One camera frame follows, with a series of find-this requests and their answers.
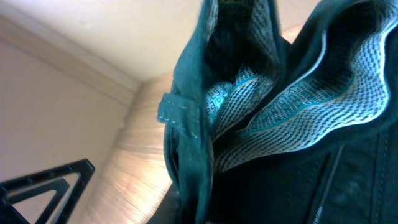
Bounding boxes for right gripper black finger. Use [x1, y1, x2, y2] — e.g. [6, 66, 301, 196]
[1, 159, 95, 224]

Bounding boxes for black shorts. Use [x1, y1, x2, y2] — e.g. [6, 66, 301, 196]
[150, 0, 397, 223]

